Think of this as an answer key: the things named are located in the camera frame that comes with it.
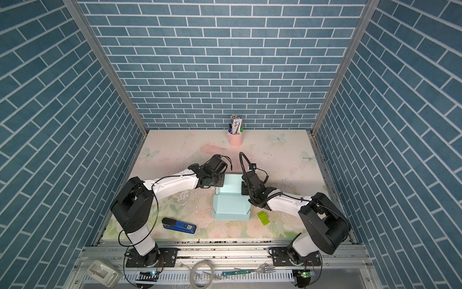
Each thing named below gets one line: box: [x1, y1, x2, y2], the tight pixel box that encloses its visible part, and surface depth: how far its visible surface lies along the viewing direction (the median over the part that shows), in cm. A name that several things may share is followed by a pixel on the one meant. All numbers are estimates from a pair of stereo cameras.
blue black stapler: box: [161, 217, 197, 235], surface depth 81 cm
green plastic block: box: [256, 210, 271, 227], surface depth 85 cm
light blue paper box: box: [212, 174, 251, 221], surface depth 84 cm
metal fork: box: [233, 262, 277, 274], surface depth 73 cm
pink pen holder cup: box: [227, 131, 244, 147], surface depth 114 cm
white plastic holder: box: [86, 260, 123, 288], surface depth 69 cm
